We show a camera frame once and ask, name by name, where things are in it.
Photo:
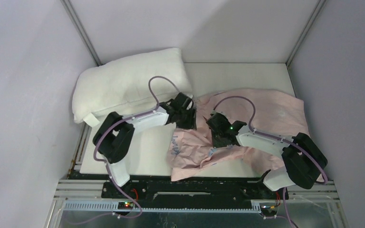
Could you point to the grey slotted cable duct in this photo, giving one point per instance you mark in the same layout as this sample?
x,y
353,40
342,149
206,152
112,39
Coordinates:
x,y
121,206

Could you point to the pink and blue pillowcase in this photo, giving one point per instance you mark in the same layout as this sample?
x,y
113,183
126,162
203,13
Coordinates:
x,y
191,152

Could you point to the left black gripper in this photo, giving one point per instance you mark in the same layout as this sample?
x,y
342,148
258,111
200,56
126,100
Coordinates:
x,y
190,123

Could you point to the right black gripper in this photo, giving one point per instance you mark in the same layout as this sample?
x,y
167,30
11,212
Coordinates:
x,y
215,143

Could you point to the white pillow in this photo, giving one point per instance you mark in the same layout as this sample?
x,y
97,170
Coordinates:
x,y
129,85

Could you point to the left aluminium frame post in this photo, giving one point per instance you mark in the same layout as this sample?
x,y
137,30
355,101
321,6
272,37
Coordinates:
x,y
75,19

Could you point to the aluminium frame post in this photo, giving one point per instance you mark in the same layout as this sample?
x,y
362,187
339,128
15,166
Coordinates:
x,y
306,29
75,19

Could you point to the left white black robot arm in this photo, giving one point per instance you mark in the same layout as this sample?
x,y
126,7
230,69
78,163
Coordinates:
x,y
113,139

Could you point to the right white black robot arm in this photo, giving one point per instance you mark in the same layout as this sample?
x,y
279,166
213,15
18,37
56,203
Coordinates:
x,y
303,160

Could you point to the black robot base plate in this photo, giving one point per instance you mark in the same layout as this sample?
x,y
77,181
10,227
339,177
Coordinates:
x,y
208,192

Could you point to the right aluminium frame post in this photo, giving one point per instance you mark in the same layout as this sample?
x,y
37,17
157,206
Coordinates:
x,y
306,29

